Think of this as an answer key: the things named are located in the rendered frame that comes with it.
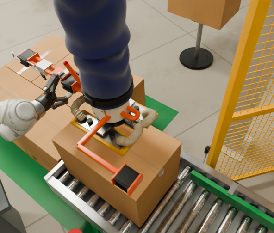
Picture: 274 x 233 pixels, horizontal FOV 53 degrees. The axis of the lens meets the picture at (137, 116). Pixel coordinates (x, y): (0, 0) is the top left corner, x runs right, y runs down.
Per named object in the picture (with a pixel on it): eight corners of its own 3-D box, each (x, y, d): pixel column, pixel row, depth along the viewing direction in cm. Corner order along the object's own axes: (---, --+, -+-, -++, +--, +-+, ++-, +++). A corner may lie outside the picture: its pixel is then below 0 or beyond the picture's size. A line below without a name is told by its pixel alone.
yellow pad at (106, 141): (136, 142, 129) (135, 136, 126) (122, 157, 125) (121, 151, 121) (84, 111, 144) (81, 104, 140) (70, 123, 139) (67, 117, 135)
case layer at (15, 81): (146, 108, 269) (144, 78, 238) (71, 186, 223) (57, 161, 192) (62, 63, 319) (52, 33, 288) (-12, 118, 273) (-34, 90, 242)
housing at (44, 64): (55, 69, 150) (52, 63, 147) (46, 76, 147) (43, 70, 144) (46, 64, 153) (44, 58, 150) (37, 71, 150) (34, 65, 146)
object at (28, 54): (41, 59, 156) (38, 52, 152) (30, 66, 152) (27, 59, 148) (31, 54, 159) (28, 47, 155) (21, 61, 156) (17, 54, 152)
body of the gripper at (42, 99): (31, 96, 128) (46, 84, 132) (38, 108, 135) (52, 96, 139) (42, 103, 125) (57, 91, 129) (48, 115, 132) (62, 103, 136)
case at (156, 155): (177, 176, 178) (182, 142, 147) (140, 228, 160) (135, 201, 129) (108, 132, 204) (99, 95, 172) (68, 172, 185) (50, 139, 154)
